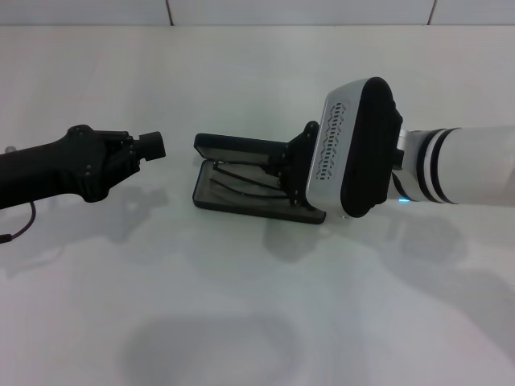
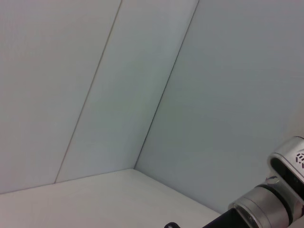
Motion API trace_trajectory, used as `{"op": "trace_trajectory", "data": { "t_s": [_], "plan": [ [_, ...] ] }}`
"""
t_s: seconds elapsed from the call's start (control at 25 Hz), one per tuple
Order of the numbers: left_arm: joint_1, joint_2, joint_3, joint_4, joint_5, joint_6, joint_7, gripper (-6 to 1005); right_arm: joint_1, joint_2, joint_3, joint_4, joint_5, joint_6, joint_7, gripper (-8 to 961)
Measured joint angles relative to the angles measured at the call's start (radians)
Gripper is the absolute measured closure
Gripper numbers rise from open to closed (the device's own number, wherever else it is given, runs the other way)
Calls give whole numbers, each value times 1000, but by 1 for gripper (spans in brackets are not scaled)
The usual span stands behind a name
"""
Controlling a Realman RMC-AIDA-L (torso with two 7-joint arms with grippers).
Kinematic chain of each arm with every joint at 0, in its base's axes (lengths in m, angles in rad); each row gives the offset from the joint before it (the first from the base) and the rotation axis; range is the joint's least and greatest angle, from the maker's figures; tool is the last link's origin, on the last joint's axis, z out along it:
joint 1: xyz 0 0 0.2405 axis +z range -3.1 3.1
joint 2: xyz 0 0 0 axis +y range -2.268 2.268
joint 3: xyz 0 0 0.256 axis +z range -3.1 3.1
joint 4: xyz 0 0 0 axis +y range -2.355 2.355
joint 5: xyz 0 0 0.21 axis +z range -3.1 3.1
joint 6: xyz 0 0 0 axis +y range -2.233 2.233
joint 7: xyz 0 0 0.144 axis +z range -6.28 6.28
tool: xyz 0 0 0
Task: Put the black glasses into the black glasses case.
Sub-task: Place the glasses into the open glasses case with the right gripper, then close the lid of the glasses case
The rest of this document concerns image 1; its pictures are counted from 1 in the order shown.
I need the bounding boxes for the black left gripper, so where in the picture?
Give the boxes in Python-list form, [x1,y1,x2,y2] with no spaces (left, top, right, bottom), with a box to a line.
[0,123,167,211]

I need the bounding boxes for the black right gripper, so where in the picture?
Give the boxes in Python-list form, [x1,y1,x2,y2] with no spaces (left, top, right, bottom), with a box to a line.
[260,121,323,213]

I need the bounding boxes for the black glasses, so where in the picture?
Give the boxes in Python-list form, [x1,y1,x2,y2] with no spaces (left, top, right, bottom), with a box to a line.
[208,159,291,203]

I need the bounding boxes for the black glasses case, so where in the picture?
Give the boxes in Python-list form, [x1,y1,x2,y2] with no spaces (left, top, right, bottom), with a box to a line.
[192,132,326,224]

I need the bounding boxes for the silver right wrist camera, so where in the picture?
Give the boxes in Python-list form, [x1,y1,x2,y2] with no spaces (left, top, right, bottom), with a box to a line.
[306,76,405,220]

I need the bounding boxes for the left wrist dark cable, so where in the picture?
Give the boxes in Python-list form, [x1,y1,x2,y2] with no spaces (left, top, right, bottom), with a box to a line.
[0,199,38,245]

